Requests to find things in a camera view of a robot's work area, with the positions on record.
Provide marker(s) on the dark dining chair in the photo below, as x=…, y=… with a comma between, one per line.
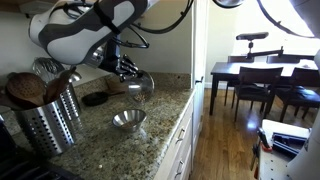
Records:
x=236, y=59
x=256, y=83
x=283, y=59
x=300, y=93

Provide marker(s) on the steel ladle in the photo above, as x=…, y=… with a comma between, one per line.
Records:
x=76, y=77

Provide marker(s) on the dark wooden dining table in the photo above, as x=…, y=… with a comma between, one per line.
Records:
x=226, y=68

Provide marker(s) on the kitchen base cabinet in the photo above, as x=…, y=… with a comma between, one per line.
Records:
x=181, y=150

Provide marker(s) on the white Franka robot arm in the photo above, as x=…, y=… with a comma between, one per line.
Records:
x=83, y=36

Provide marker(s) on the silver bowl holding food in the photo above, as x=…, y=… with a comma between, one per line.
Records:
x=143, y=85

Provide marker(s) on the black stereo camera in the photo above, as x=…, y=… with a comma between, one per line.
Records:
x=252, y=36

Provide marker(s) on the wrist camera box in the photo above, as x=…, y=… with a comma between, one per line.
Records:
x=113, y=46

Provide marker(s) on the stainless gas stove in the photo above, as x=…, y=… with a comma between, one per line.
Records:
x=13, y=163

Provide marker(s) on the empty silver bowl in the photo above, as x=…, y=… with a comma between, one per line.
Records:
x=129, y=116

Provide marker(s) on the black cast iron skillet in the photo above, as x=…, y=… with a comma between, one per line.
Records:
x=95, y=99

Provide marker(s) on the black red clamp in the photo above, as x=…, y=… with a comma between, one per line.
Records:
x=263, y=140

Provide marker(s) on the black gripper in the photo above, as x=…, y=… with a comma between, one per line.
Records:
x=110, y=65

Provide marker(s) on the small perforated steel utensil holder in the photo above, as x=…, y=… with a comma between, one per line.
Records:
x=70, y=103

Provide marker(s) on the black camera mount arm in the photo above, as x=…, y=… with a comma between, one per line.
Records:
x=263, y=53

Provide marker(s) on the black tool case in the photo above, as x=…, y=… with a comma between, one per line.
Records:
x=286, y=143

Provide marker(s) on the brown food pieces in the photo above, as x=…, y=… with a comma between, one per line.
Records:
x=143, y=97

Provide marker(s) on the large perforated steel utensil holder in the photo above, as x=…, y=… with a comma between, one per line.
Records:
x=46, y=130

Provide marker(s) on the white paper sheet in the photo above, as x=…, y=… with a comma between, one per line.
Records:
x=310, y=64

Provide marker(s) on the robot cart table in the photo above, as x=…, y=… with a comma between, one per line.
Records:
x=276, y=166

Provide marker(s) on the white tall cabinet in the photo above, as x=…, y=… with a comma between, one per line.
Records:
x=198, y=100

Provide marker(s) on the wooden slotted spoon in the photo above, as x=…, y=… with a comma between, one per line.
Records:
x=26, y=88

